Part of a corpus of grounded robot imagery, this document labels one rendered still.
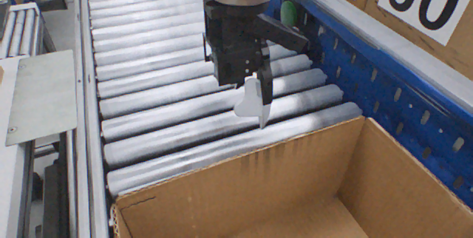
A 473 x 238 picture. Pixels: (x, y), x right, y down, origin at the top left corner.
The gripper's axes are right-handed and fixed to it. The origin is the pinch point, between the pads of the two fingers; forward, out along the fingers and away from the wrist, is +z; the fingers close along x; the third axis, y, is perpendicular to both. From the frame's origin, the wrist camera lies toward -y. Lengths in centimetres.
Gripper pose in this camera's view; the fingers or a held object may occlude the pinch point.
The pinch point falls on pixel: (252, 103)
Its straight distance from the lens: 55.7
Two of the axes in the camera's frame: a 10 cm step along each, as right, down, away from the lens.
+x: 3.7, 6.2, -6.9
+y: -9.3, 2.5, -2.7
